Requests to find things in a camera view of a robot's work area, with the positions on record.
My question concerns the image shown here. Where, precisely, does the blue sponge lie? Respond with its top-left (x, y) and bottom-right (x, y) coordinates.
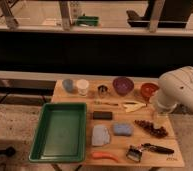
top-left (113, 123), bottom-right (132, 136)

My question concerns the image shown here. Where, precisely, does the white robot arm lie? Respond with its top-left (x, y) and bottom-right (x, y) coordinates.
top-left (150, 66), bottom-right (193, 127)

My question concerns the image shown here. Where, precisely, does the red bowl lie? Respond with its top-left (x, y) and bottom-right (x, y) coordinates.
top-left (140, 83), bottom-right (159, 100)

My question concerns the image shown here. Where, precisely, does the purple bowl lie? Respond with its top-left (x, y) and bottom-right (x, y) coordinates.
top-left (112, 77), bottom-right (134, 96)

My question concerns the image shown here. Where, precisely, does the bunch of dark grapes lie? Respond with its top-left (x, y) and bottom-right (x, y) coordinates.
top-left (135, 120), bottom-right (168, 138)

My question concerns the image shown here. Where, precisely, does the wooden table board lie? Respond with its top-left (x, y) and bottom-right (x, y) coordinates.
top-left (51, 80), bottom-right (185, 168)

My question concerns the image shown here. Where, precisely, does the metal brush tool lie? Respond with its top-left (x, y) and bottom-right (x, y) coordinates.
top-left (126, 146), bottom-right (142, 162)

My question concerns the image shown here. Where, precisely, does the light blue cloth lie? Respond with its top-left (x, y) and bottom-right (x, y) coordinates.
top-left (92, 125), bottom-right (110, 146)

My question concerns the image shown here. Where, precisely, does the black rectangular block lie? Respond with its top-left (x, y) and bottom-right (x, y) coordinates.
top-left (93, 111), bottom-right (113, 120)

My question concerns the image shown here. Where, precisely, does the small metal cup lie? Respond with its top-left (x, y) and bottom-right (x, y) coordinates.
top-left (98, 85), bottom-right (108, 98)

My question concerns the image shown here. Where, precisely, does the thin wooden stick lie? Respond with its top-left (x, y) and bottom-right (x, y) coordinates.
top-left (94, 101), bottom-right (118, 106)

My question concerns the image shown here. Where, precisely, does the orange carrot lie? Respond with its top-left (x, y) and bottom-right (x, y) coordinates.
top-left (91, 152), bottom-right (119, 163)

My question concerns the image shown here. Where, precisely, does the white cup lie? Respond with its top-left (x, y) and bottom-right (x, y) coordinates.
top-left (76, 79), bottom-right (89, 96)

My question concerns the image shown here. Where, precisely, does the blue cup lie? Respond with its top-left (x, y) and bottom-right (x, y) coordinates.
top-left (62, 79), bottom-right (74, 93)

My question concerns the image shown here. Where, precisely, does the green plastic tray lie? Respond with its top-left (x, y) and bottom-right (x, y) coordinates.
top-left (29, 102), bottom-right (87, 163)

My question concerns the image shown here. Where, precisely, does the green box on shelf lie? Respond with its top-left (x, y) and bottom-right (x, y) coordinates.
top-left (76, 15), bottom-right (99, 26)

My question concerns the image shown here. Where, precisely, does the black handled peeler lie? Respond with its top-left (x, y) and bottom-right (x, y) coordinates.
top-left (141, 143), bottom-right (175, 154)

